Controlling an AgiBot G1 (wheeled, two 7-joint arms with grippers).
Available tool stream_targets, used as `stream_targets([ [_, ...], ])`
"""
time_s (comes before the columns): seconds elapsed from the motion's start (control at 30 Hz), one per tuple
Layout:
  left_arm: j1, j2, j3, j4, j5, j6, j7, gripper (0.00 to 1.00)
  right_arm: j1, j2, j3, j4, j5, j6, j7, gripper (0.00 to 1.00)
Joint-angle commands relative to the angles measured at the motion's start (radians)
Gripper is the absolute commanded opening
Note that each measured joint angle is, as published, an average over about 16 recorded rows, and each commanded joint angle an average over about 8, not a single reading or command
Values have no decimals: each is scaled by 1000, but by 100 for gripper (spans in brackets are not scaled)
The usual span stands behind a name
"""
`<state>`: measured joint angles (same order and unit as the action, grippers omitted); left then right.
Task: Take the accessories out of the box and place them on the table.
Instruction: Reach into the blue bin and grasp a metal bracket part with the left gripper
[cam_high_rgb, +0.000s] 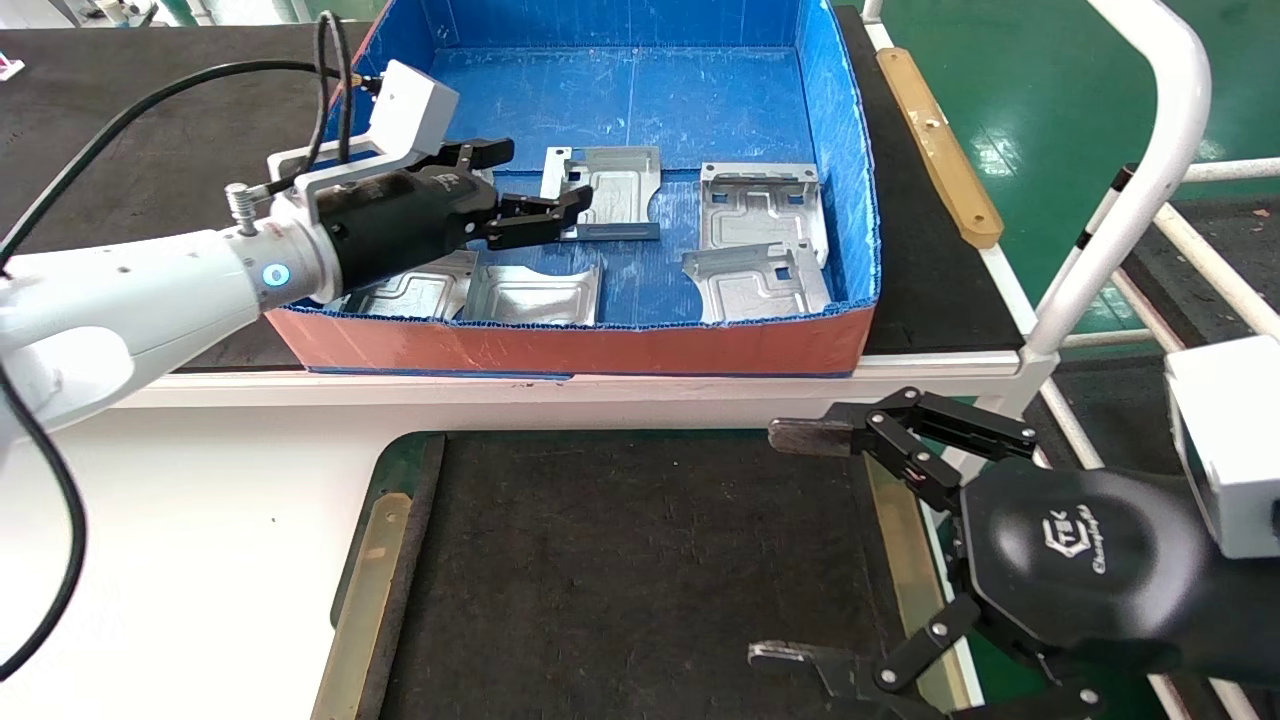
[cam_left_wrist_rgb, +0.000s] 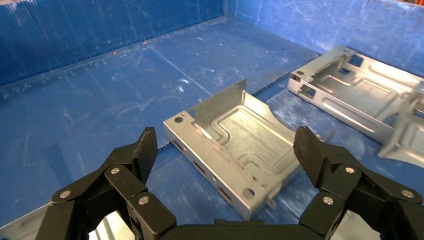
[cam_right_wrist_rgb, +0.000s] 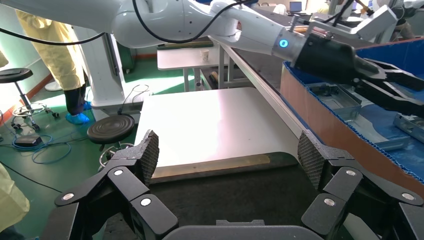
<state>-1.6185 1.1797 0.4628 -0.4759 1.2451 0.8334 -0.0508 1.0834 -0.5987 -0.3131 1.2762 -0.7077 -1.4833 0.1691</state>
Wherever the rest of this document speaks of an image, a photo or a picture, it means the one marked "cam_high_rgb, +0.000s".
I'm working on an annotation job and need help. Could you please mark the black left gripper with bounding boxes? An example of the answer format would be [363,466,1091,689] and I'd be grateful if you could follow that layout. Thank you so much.
[322,137,595,303]

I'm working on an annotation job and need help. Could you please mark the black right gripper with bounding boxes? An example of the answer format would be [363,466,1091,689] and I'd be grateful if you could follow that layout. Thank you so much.
[747,386,1280,720]

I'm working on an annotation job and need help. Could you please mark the silver stamped metal bracket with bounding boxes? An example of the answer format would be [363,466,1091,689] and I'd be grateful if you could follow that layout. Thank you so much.
[462,264,602,327]
[681,241,834,326]
[699,163,830,267]
[340,250,483,322]
[540,146,663,243]

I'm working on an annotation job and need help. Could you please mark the blue orange corrugated plastic box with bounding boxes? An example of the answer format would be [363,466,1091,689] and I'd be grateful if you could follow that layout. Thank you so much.
[253,0,883,379]

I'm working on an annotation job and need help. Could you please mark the tan wooden edge strip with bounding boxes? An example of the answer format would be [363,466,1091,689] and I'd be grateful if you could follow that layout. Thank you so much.
[863,455,973,713]
[876,47,1005,251]
[311,491,414,720]

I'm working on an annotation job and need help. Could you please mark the white table rim beam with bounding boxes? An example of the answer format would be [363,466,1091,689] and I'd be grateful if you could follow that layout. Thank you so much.
[105,350,1061,413]

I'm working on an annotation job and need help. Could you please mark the dark felt mat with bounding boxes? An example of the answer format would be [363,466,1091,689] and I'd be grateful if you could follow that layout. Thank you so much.
[1040,197,1280,476]
[0,5,1025,376]
[360,430,936,720]

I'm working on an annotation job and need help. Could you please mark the metal spring connector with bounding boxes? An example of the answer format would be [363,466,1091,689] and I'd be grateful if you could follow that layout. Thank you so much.
[224,182,263,238]

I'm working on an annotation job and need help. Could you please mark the white rod black caps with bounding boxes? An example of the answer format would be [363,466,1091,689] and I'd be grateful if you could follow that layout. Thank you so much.
[1075,163,1139,251]

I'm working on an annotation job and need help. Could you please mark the grey background equipment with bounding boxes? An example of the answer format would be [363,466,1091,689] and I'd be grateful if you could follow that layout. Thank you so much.
[80,0,161,28]

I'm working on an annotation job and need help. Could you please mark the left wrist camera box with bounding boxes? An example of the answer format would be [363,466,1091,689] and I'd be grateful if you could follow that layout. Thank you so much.
[363,59,462,163]

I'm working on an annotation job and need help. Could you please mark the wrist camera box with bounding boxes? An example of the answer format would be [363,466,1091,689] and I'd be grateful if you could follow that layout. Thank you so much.
[363,59,462,163]
[1164,334,1280,560]

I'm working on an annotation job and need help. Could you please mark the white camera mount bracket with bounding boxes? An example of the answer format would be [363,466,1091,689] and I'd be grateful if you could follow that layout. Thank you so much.
[268,140,446,226]

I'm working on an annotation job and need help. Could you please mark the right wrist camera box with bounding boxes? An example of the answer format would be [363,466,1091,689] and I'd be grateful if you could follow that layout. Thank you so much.
[1164,334,1280,560]

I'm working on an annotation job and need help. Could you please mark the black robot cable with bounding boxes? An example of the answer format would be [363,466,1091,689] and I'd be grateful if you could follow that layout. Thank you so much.
[0,10,357,683]

